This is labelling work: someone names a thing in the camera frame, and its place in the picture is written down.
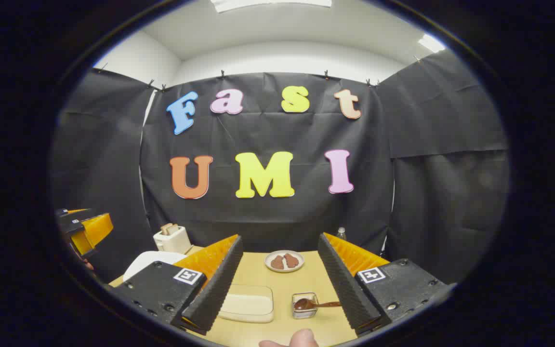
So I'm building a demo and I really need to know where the black backdrop cloth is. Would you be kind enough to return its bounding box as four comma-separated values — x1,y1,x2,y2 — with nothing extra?
51,48,509,285

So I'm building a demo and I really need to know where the brown wooden spoon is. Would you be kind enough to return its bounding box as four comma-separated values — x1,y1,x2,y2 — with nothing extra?
294,298,342,311

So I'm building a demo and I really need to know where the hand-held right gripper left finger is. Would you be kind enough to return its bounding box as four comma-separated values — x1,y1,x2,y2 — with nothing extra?
109,235,244,336

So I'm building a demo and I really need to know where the ceiling light panel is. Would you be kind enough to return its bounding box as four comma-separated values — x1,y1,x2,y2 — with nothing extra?
419,34,447,53
210,0,332,13

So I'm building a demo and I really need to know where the white rice cooker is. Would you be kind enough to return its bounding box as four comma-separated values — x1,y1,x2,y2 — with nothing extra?
122,251,189,282

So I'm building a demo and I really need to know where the white round plate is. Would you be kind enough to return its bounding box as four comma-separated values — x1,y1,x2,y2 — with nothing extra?
264,250,305,273

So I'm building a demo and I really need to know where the clear rice container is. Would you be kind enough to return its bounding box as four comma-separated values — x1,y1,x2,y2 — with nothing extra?
218,284,275,323

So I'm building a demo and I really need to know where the white toaster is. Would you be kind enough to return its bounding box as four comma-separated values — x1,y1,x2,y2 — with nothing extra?
153,227,193,255

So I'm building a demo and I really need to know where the clear chopstick holder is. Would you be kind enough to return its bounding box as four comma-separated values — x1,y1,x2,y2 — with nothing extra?
291,292,319,320

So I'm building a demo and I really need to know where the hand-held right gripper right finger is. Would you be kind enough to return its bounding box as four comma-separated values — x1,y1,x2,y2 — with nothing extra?
317,232,451,336

